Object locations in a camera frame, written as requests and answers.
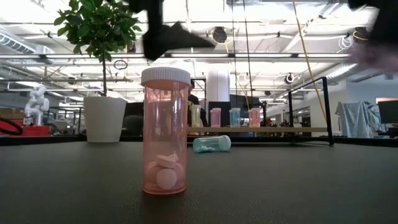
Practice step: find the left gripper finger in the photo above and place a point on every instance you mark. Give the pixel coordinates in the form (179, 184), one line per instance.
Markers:
(180, 39)

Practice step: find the yellow medicine bottle white cap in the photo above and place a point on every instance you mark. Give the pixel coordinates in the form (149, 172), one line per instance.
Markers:
(196, 116)

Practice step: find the magenta medicine bottle white cap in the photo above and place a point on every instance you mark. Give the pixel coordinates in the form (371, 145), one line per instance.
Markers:
(211, 119)
(216, 118)

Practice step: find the teal medicine bottle white cap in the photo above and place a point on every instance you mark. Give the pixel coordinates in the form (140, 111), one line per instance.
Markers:
(211, 143)

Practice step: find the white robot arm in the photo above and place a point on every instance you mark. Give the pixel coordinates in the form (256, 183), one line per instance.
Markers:
(37, 104)

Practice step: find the white building column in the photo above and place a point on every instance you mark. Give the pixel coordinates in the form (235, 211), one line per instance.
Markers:
(217, 84)

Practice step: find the person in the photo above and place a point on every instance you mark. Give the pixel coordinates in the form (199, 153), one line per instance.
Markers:
(193, 99)

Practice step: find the black panel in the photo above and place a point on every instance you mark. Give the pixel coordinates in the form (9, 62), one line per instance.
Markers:
(133, 109)
(224, 115)

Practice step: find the black monitor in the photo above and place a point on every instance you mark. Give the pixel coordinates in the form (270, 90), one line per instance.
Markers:
(388, 112)
(248, 102)

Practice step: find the long ceiling light bar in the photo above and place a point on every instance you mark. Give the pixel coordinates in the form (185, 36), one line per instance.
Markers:
(280, 55)

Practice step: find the green plant in white pot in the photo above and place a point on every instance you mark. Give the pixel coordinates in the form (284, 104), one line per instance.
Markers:
(104, 121)

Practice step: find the blue-grey draped cloth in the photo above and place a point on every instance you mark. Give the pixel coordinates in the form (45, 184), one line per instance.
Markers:
(354, 119)

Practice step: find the black table mat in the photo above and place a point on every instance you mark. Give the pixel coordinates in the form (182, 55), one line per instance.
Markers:
(280, 186)

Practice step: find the silver air duct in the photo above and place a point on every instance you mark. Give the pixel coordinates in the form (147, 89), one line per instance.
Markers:
(15, 43)
(342, 71)

